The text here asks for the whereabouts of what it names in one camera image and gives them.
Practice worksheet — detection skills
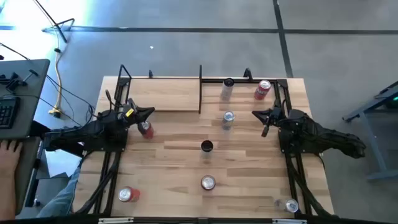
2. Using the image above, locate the black floor cable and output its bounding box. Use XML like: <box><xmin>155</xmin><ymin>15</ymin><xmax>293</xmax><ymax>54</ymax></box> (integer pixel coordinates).
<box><xmin>45</xmin><ymin>73</ymin><xmax>96</xmax><ymax>125</ymax></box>

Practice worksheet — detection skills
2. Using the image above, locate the person's leg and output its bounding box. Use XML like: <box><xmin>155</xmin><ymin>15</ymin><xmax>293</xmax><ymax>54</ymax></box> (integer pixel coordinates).
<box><xmin>37</xmin><ymin>167</ymin><xmax>81</xmax><ymax>218</ymax></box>

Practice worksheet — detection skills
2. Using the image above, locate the yellow power cable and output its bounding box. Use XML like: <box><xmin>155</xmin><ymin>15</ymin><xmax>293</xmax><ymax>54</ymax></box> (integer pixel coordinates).
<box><xmin>48</xmin><ymin>30</ymin><xmax>63</xmax><ymax>118</ymax></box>

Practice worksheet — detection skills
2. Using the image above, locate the silver metal bracket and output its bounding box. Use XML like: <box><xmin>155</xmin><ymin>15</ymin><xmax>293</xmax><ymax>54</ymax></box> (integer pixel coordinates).
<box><xmin>98</xmin><ymin>217</ymin><xmax>134</xmax><ymax>224</ymax></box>
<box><xmin>272</xmin><ymin>218</ymin><xmax>307</xmax><ymax>224</ymax></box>

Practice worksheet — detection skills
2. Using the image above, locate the red Coke Zero can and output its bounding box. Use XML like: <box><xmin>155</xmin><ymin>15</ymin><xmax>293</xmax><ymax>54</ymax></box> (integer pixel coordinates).
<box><xmin>200</xmin><ymin>174</ymin><xmax>217</xmax><ymax>191</ymax></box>
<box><xmin>137</xmin><ymin>120</ymin><xmax>155</xmax><ymax>140</ymax></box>

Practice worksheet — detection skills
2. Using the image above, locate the dark grey desk surface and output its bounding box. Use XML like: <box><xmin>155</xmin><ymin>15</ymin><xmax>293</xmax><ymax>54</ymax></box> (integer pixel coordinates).
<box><xmin>0</xmin><ymin>136</ymin><xmax>41</xmax><ymax>218</ymax></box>

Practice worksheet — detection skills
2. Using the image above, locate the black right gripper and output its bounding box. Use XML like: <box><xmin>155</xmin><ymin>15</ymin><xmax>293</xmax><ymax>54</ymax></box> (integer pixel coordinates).
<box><xmin>251</xmin><ymin>99</ymin><xmax>282</xmax><ymax>137</ymax></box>

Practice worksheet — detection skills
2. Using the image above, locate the black metal shelf frame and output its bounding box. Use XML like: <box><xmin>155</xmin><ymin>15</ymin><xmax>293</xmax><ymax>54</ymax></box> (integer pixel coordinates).
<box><xmin>117</xmin><ymin>64</ymin><xmax>203</xmax><ymax>114</ymax></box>

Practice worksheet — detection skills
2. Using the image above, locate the black keyboard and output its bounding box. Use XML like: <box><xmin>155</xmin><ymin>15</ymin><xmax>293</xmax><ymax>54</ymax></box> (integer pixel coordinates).
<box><xmin>0</xmin><ymin>96</ymin><xmax>21</xmax><ymax>130</ymax></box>

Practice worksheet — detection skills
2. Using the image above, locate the blue-grey metal table frame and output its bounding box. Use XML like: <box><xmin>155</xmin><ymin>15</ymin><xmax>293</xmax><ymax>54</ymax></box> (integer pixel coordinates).
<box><xmin>341</xmin><ymin>80</ymin><xmax>398</xmax><ymax>181</ymax></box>

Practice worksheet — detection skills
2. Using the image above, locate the black floor stand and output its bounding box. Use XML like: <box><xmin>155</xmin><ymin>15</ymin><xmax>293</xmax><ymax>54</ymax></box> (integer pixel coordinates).
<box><xmin>32</xmin><ymin>0</ymin><xmax>76</xmax><ymax>44</ymax></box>

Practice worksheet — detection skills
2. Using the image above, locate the person's forearm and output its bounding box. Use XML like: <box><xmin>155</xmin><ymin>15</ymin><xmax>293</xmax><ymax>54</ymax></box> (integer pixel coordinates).
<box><xmin>0</xmin><ymin>174</ymin><xmax>17</xmax><ymax>222</ymax></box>

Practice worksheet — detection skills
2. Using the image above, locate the red Fanta can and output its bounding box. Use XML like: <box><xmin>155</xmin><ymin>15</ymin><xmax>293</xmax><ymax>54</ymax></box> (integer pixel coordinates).
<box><xmin>118</xmin><ymin>185</ymin><xmax>141</xmax><ymax>203</ymax></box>
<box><xmin>254</xmin><ymin>80</ymin><xmax>272</xmax><ymax>101</ymax></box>

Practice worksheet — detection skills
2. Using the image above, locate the person's hand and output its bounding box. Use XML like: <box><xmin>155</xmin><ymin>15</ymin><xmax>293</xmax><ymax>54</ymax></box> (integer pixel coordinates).
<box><xmin>0</xmin><ymin>139</ymin><xmax>23</xmax><ymax>177</ymax></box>

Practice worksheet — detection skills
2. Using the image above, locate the grey desk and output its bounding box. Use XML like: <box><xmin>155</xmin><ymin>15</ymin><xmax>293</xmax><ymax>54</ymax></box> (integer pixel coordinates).
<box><xmin>0</xmin><ymin>58</ymin><xmax>51</xmax><ymax>140</ymax></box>

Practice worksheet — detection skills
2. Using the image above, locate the white paper sheet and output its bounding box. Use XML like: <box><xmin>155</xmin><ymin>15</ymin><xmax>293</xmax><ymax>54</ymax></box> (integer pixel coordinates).
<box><xmin>45</xmin><ymin>149</ymin><xmax>83</xmax><ymax>178</ymax></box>

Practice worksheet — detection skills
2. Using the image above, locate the blue silver Red Bull can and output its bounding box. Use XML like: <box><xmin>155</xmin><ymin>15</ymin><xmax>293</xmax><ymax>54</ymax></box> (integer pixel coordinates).
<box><xmin>221</xmin><ymin>111</ymin><xmax>236</xmax><ymax>131</ymax></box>
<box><xmin>273</xmin><ymin>198</ymin><xmax>300</xmax><ymax>214</ymax></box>

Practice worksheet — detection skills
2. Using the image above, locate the black aluminium table frame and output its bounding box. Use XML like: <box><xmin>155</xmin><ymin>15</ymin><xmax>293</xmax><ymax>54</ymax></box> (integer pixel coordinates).
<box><xmin>73</xmin><ymin>67</ymin><xmax>335</xmax><ymax>218</ymax></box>

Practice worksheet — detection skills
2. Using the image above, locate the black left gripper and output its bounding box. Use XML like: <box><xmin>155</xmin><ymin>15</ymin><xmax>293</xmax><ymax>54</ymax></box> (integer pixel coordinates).
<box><xmin>120</xmin><ymin>98</ymin><xmax>155</xmax><ymax>125</ymax></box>

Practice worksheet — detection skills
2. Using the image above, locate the black desk clamp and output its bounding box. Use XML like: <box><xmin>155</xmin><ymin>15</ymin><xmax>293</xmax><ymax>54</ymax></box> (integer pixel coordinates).
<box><xmin>0</xmin><ymin>70</ymin><xmax>40</xmax><ymax>93</ymax></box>

